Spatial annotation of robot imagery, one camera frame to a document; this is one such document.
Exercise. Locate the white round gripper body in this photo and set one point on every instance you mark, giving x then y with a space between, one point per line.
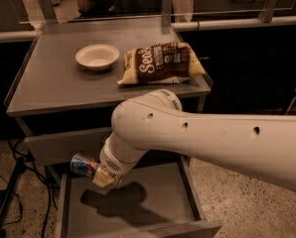
110 163

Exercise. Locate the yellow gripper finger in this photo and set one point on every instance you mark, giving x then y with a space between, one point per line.
103 178

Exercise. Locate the blue silver redbull can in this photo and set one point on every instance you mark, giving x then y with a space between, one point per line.
84 166

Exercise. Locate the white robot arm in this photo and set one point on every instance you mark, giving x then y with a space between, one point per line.
259 146

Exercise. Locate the grey top drawer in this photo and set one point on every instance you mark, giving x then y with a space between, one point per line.
61 147

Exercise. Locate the grey open middle drawer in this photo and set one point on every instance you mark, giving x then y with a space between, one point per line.
151 202

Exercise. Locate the grey metal drawer cabinet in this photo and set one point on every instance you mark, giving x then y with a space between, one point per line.
53 94

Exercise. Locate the black tripod leg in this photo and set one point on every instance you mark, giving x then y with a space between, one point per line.
8 191

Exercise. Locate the white paper bowl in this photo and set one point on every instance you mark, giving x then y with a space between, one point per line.
97 57

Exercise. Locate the brown yellow snack bag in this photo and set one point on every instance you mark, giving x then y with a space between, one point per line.
169 63

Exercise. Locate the white horizontal rail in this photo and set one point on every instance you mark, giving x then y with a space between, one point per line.
232 24

